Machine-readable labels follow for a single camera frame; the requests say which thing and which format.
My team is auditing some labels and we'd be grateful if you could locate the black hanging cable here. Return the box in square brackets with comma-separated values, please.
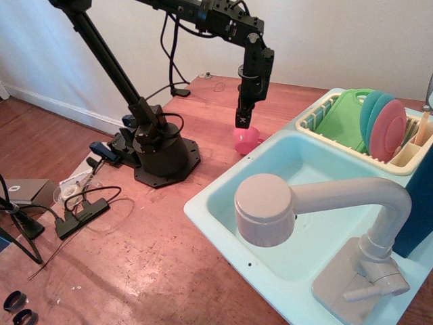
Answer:
[159, 13, 191, 98]

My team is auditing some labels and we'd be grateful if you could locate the grey cardboard box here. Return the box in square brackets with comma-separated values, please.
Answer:
[5, 179, 56, 209]

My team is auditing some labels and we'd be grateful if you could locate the cream dish rack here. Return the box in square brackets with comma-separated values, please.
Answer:
[295, 88, 432, 175]

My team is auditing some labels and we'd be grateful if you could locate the cream toy utensil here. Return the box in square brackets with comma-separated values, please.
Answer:
[413, 111, 430, 146]

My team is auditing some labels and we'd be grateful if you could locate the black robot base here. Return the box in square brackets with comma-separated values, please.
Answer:
[108, 100, 200, 188]

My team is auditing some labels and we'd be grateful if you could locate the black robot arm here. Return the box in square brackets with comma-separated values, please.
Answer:
[51, 1, 275, 129]

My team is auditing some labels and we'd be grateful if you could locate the black USB hub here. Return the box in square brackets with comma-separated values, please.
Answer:
[55, 198, 110, 240]

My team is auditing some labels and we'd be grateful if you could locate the green cutting board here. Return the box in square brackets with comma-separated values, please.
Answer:
[315, 89, 373, 153]

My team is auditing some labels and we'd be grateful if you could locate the blue clamp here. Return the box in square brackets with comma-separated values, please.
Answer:
[89, 142, 120, 165]

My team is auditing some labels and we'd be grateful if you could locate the black power adapter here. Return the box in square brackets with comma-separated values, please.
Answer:
[13, 213, 45, 240]

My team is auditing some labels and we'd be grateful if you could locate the teal plate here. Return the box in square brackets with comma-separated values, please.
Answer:
[360, 91, 394, 150]

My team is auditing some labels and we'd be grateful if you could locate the black velcro strap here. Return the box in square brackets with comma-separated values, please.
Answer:
[2, 290, 28, 312]
[12, 308, 39, 325]

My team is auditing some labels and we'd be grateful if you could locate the pink plate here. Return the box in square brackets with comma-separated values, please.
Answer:
[369, 100, 407, 163]

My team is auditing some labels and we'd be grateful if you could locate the clear plastic tape roll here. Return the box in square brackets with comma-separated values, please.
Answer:
[53, 179, 101, 208]

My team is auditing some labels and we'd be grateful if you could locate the grey toy faucet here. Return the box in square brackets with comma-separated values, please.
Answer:
[234, 173, 411, 324]

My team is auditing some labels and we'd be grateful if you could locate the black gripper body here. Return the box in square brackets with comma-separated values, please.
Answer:
[237, 43, 275, 110]

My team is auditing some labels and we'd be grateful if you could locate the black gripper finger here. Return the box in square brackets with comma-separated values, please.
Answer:
[235, 108, 252, 129]

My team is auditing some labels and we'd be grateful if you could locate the pink plastic cup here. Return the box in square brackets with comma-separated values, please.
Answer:
[233, 127, 264, 155]

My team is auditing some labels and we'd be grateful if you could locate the light blue toy sink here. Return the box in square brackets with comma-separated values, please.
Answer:
[183, 87, 433, 325]

